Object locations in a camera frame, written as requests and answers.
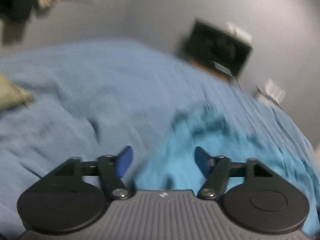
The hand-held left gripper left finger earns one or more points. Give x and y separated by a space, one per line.
125 160

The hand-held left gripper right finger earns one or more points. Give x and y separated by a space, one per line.
201 160

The teal garment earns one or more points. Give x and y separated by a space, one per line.
175 152

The blue blanket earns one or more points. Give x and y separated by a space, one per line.
100 80

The black monitor screen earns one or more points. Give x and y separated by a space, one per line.
215 47

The dark cloth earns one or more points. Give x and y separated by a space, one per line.
15 7

